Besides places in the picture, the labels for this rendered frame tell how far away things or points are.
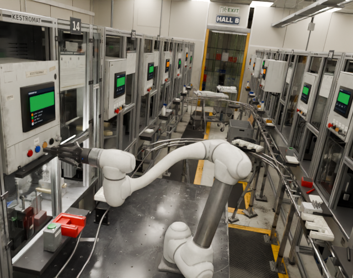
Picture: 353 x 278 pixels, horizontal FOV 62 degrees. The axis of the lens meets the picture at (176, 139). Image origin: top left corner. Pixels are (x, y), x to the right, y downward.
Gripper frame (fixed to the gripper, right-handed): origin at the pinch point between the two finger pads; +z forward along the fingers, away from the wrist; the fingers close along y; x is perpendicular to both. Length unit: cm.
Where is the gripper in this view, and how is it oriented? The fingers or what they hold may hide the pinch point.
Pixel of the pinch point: (51, 150)
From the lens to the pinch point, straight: 153.7
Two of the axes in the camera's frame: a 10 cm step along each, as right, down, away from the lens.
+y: 1.0, -9.5, -3.1
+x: -1.5, 2.9, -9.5
